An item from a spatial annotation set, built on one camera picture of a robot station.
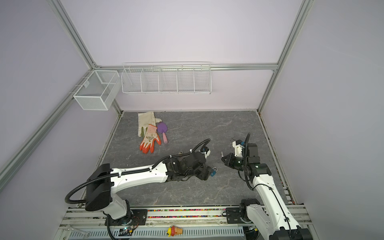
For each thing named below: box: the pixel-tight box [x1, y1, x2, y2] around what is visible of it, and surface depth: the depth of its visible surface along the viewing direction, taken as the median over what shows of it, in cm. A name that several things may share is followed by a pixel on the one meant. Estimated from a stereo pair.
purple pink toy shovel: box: [157, 121, 168, 144], surface depth 111 cm
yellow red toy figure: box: [166, 225, 183, 238], surface depth 69 cm
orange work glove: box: [140, 124, 162, 154], surface depth 104 cm
